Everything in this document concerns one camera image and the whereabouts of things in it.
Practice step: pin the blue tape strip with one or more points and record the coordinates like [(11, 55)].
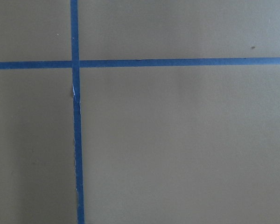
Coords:
[(74, 35), (177, 62)]

